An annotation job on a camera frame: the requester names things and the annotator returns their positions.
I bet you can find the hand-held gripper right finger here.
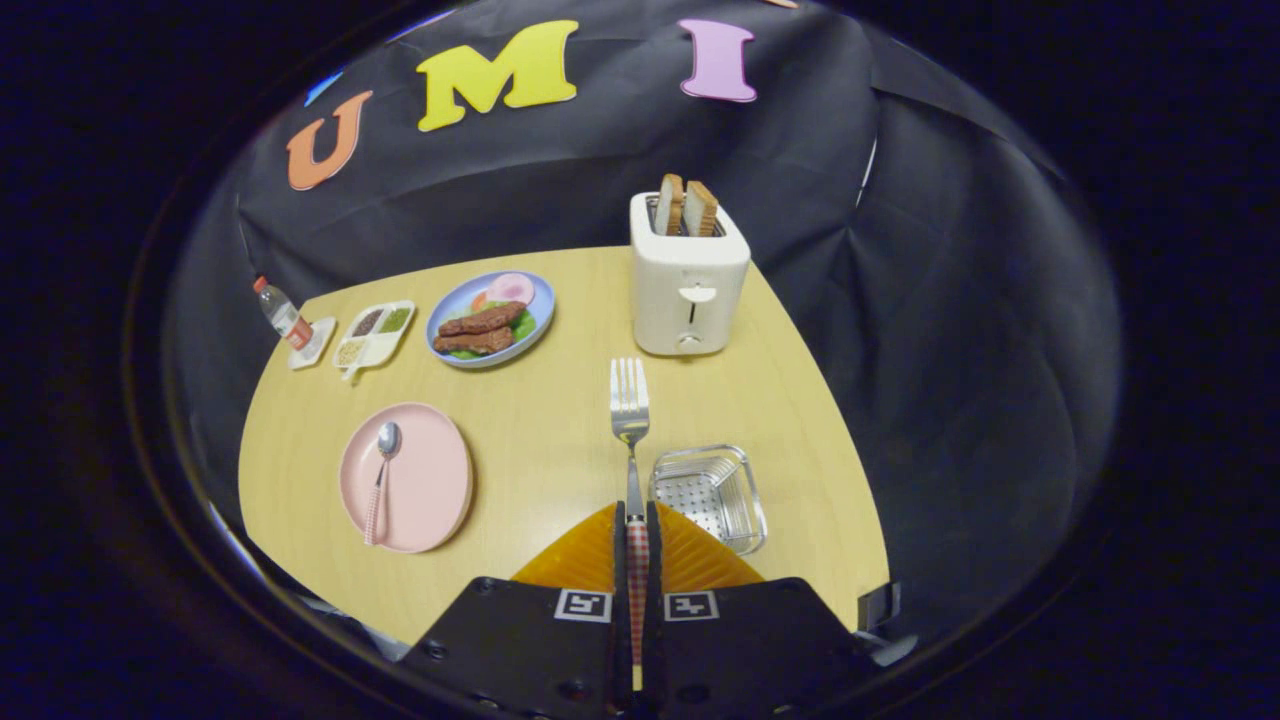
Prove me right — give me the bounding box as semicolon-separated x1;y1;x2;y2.
645;502;886;720

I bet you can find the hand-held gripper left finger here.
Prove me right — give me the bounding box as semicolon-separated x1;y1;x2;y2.
400;502;633;720

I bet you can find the fork with red checked handle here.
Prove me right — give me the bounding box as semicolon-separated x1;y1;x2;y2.
610;357;651;691

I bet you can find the spoon with red checked handle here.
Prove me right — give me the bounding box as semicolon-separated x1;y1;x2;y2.
363;421;403;547

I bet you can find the pink round plate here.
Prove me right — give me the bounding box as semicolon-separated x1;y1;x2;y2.
338;402;474;555

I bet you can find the brown grilled meat strip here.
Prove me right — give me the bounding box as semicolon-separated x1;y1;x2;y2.
433;325;516;356
438;301;528;338

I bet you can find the white toaster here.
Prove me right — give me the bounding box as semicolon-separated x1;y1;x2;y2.
629;191;752;358

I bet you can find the blue oval plate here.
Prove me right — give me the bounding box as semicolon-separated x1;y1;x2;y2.
425;270;556;370

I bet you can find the white divided grain tray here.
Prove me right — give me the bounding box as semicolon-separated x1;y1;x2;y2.
332;300;417;382

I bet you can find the toast slice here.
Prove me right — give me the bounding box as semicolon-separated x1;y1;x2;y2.
683;180;719;238
654;173;686;237

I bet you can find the small white square tray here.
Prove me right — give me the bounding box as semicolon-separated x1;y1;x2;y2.
288;316;338;371

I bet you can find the clear water bottle red label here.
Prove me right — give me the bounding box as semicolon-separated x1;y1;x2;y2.
252;276;315;351

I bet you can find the metal wire cutlery basket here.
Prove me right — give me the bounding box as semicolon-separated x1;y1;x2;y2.
650;444;769;557

